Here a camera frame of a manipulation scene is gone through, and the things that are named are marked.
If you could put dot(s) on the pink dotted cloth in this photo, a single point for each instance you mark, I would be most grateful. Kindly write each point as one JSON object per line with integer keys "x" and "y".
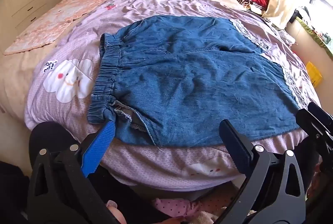
{"x": 177, "y": 208}

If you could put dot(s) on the green windowsill cloth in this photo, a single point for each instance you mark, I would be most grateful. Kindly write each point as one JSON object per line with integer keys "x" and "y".
{"x": 312, "y": 31}

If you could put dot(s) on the beige bed sheet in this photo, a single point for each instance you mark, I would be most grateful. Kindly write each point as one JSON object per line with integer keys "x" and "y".
{"x": 13, "y": 78}

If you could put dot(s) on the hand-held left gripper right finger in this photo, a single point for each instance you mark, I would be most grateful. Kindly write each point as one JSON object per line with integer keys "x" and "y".
{"x": 235, "y": 143}

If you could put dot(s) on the person's left hand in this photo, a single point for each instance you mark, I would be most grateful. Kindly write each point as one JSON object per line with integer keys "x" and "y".
{"x": 118, "y": 217}

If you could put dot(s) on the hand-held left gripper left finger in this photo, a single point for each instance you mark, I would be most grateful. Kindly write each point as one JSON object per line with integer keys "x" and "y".
{"x": 100, "y": 142}

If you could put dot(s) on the clothes on windowsill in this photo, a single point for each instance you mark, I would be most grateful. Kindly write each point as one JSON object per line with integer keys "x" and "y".
{"x": 304, "y": 13}

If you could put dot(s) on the yellow plastic object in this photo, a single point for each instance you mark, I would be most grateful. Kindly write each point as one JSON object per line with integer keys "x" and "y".
{"x": 314, "y": 74}

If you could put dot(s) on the beige fluffy cloth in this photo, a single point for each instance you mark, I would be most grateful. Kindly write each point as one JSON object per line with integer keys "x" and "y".
{"x": 200, "y": 217}

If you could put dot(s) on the blue denim pants lace trim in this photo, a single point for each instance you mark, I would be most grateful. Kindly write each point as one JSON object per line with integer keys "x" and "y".
{"x": 187, "y": 83}

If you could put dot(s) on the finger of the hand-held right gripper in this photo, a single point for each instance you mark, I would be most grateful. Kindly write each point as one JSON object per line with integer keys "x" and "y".
{"x": 321, "y": 112}
{"x": 308, "y": 121}

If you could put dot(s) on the purple printed quilt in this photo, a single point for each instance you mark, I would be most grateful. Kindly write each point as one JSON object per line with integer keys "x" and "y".
{"x": 130, "y": 5}

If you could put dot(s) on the pink floral blanket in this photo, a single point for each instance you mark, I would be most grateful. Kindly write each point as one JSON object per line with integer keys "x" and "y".
{"x": 52, "y": 23}

